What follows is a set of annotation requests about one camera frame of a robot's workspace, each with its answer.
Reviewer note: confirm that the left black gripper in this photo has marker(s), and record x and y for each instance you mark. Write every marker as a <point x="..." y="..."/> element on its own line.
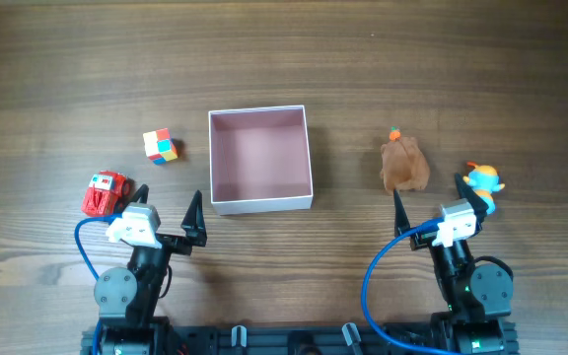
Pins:
<point x="192" y="230"/>

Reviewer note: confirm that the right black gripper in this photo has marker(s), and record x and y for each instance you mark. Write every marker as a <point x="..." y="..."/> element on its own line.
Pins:
<point x="427" y="237"/>

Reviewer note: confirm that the blue orange cartoon figurine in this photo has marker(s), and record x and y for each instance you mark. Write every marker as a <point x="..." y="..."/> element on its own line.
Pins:
<point x="484" y="181"/>

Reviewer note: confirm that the brown plush capybara toy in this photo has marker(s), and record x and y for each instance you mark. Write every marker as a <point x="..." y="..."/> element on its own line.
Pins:
<point x="404" y="165"/>

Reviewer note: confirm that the multicoloured puzzle cube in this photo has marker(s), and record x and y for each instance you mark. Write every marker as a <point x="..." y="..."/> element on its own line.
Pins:
<point x="159" y="146"/>

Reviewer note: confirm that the red toy fire truck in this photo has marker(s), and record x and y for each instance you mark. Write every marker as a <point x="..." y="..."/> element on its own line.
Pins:
<point x="107" y="194"/>

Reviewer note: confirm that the white cardboard box pink interior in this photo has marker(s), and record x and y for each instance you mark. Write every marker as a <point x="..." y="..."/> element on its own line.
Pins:
<point x="260" y="160"/>

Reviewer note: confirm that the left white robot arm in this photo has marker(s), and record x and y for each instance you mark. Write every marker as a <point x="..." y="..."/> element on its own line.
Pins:
<point x="128" y="296"/>

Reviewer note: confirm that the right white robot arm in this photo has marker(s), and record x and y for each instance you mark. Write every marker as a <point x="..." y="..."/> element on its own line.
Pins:
<point x="478" y="292"/>

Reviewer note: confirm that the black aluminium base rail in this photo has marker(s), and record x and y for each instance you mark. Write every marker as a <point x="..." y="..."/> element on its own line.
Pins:
<point x="346" y="339"/>

